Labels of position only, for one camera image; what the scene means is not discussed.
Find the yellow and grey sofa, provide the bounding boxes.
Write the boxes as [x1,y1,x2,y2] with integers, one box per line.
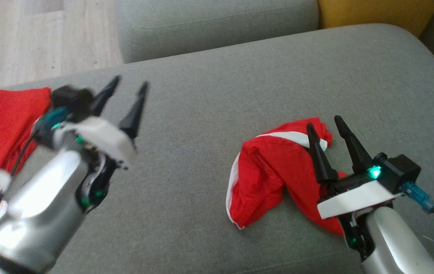
[0,24,434,274]

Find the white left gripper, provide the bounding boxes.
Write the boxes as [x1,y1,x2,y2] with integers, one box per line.
[51,75,150,213]

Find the red Bulls 23 jersey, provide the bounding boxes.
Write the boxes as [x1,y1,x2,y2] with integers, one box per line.
[0,88,52,248]

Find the red shorts with white trim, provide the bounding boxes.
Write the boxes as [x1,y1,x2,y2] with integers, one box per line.
[226,117,349,236]

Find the blue right camera connector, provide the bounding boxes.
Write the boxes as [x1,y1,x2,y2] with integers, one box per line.
[402,182,434,213]

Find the blue camera connector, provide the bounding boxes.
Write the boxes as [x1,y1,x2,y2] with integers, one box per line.
[402,182,434,213]
[34,108,69,135]

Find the blue left camera connector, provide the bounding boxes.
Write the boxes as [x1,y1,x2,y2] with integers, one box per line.
[34,108,69,135]

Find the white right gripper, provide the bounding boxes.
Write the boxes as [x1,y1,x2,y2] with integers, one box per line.
[306,115,402,263]

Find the grey sofa seat cushion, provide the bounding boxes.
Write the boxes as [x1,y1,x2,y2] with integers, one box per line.
[116,0,320,63]

